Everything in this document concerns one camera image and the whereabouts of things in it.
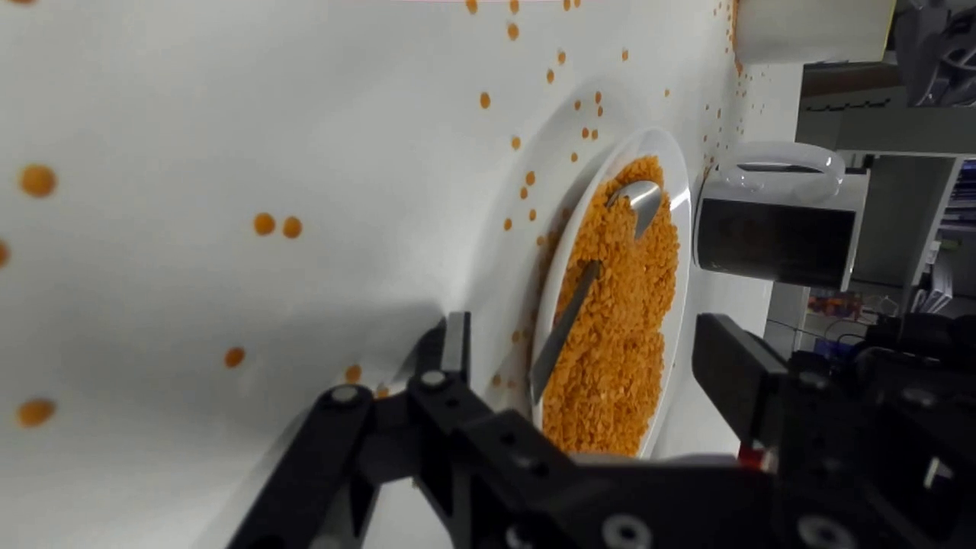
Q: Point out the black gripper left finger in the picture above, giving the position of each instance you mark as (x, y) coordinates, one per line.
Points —
(306, 467)

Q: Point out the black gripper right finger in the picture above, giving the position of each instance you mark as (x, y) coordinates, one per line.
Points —
(735, 375)

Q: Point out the metal teaspoon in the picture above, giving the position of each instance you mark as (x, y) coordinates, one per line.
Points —
(565, 324)

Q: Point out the white plate of orange lentils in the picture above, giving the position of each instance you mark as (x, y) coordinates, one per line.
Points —
(620, 335)

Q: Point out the white open shelf unit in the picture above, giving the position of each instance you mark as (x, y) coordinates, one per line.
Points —
(895, 125)

